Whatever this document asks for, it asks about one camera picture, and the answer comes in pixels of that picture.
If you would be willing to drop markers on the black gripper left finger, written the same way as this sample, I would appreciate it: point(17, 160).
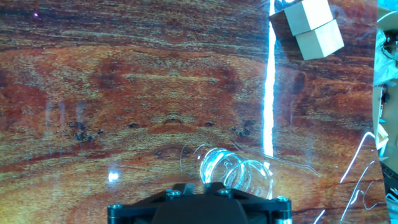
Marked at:
point(177, 193)

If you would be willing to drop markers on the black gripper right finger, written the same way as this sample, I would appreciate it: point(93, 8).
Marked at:
point(220, 191)

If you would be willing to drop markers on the glass beaker with water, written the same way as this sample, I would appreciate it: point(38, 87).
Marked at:
point(236, 171)

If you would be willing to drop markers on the glossy wood print mat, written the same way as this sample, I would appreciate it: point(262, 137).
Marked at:
point(140, 93)

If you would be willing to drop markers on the black plastic crate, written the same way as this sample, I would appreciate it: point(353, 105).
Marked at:
point(391, 177)

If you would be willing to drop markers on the blue starry print cloth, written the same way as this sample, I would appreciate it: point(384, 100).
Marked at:
point(388, 2)

